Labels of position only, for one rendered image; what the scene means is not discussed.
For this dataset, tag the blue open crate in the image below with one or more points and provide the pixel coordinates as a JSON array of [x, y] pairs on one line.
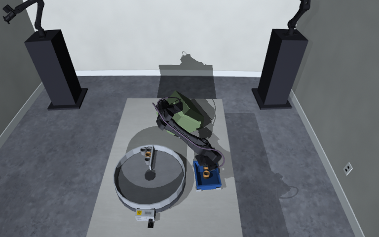
[[212, 182]]

